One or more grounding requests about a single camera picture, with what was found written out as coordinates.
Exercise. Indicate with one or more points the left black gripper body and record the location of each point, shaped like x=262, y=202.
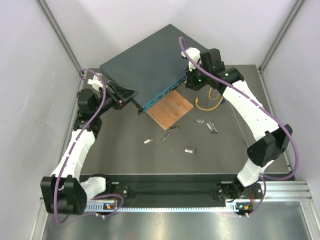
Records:
x=111, y=101

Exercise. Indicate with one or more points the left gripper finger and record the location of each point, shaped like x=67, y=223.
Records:
x=121, y=90
x=127, y=95

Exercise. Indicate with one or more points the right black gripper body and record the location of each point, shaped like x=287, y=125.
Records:
x=197, y=78

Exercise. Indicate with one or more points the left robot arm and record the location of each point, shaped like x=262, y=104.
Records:
x=62, y=191

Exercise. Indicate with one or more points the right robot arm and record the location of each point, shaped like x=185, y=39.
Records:
x=271, y=141

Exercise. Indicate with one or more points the wooden board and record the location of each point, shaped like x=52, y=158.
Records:
x=170, y=109

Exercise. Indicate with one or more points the SFP module pair right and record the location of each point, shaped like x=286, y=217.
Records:
x=211, y=127

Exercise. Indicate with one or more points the dark grey table mat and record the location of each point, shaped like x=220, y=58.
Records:
x=120, y=148

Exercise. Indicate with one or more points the silver double SFP module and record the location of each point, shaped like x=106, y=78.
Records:
x=190, y=150

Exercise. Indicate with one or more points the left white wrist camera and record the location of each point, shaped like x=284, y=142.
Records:
x=95, y=83

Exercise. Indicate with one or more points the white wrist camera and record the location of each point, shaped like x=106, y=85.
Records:
x=194, y=54
x=95, y=83

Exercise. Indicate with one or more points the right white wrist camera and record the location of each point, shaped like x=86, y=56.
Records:
x=194, y=54

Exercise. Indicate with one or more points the dark teal network switch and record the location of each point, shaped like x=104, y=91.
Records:
x=154, y=66

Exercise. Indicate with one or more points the grey slotted cable duct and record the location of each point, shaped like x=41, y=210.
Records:
x=108, y=206

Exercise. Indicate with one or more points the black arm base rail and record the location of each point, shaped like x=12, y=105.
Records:
x=179, y=190

